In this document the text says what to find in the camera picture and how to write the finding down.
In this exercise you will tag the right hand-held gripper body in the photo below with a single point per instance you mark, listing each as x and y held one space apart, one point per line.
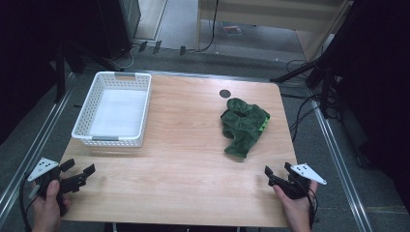
306 173

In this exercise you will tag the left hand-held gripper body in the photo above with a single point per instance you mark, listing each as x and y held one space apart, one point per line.
42 167

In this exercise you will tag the green plush garment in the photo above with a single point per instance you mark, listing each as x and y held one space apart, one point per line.
243 125

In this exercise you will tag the person's right hand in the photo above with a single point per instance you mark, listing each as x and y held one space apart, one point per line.
296 212

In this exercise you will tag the person's left hand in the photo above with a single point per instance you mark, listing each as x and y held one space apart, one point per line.
46 209

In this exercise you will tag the white plastic basket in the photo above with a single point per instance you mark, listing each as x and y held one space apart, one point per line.
117 112

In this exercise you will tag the black round table grommet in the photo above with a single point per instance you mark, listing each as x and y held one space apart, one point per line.
225 93

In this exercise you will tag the black metal stand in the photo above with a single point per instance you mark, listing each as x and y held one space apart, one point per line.
60 74

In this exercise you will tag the black tripod stand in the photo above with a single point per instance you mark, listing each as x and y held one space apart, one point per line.
309 69

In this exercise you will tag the black cabinet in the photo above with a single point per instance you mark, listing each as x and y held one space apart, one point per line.
119 25

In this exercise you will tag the red booklet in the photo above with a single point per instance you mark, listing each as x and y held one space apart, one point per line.
231 29

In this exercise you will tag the light wooden shelf unit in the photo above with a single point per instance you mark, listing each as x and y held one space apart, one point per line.
274 16

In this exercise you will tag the metal floor rail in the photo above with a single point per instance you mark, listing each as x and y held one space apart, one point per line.
340 167
35 138

